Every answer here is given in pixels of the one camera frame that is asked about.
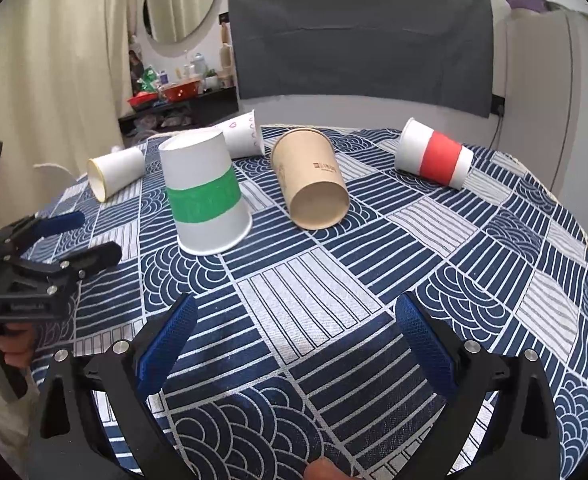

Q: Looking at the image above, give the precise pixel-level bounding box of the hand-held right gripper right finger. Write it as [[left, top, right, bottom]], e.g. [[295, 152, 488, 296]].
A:
[[395, 292, 562, 480]]

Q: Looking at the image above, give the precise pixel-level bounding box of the blue patterned tablecloth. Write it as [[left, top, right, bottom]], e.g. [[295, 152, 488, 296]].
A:
[[29, 125, 588, 480]]

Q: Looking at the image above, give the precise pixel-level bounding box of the dark grey cloth cover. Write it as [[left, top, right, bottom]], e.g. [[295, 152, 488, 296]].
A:
[[226, 0, 495, 120]]

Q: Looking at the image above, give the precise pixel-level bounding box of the red bowl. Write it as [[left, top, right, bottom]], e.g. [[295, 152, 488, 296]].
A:
[[161, 80, 202, 103]]

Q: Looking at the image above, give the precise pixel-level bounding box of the white cup with red band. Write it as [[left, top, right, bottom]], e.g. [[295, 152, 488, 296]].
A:
[[394, 117, 475, 191]]

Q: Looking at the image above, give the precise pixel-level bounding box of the black power cable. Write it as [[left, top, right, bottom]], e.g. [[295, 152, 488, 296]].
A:
[[490, 112, 506, 152]]

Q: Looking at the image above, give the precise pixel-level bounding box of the plain white paper cup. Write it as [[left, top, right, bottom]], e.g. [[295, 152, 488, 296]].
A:
[[86, 146, 146, 203]]

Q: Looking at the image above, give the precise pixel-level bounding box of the brown paper cup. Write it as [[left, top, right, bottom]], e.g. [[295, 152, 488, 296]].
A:
[[271, 128, 351, 231]]

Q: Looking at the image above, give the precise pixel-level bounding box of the red tray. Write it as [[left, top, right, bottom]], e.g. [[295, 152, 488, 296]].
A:
[[126, 91, 160, 109]]

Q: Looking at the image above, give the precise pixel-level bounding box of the person's left hand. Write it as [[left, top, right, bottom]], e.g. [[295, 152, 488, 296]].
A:
[[0, 324, 38, 372]]

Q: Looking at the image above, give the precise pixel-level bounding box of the person's right hand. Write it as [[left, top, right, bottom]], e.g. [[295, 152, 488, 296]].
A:
[[304, 457, 351, 480]]

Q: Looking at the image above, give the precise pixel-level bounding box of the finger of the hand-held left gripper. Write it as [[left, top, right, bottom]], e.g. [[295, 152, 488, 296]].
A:
[[0, 211, 86, 257], [10, 241, 124, 281]]

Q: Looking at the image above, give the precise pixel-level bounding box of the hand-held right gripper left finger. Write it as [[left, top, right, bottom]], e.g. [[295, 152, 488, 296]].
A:
[[26, 292, 200, 480]]

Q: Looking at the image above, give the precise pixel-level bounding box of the black side table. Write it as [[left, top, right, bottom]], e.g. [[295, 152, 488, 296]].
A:
[[118, 85, 240, 148]]

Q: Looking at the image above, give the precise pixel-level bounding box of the round wall mirror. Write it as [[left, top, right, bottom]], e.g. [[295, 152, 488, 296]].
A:
[[142, 0, 223, 58]]

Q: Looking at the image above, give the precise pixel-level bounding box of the green packet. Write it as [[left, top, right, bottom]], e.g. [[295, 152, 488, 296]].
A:
[[139, 66, 161, 93]]

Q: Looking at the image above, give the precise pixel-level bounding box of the white refrigerator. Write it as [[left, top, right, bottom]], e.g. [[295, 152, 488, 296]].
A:
[[504, 9, 588, 221]]

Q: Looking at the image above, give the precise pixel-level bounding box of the white cup with heart print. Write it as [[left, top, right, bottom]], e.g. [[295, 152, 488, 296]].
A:
[[214, 109, 265, 158]]

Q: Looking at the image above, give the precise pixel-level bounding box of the purple basin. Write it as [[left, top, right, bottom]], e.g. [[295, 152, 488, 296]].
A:
[[505, 0, 565, 15]]

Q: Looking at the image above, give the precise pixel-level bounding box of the white cup with green band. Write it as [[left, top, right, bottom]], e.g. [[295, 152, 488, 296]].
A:
[[158, 128, 253, 256]]

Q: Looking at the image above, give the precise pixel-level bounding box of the cream curtain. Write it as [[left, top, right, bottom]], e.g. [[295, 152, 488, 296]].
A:
[[0, 0, 147, 173]]

